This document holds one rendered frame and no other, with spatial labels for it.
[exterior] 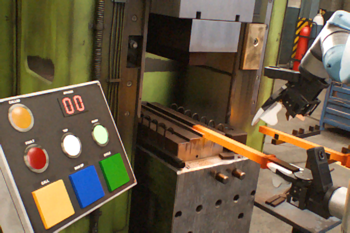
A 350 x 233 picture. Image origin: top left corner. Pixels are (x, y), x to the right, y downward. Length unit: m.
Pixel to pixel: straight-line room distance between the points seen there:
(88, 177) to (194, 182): 0.48
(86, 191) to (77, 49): 0.45
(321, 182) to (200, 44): 0.52
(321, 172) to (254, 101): 0.69
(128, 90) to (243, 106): 0.54
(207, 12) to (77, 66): 0.41
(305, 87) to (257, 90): 0.64
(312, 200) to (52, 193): 0.64
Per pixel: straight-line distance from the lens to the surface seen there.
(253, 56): 1.62
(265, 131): 1.65
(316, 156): 1.09
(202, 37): 1.27
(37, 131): 0.88
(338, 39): 0.97
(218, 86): 1.66
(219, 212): 1.48
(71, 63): 1.21
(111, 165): 1.00
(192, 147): 1.35
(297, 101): 1.08
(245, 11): 1.37
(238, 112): 1.66
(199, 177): 1.34
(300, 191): 1.13
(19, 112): 0.87
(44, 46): 1.54
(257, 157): 1.22
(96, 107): 1.03
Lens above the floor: 1.42
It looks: 16 degrees down
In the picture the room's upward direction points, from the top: 6 degrees clockwise
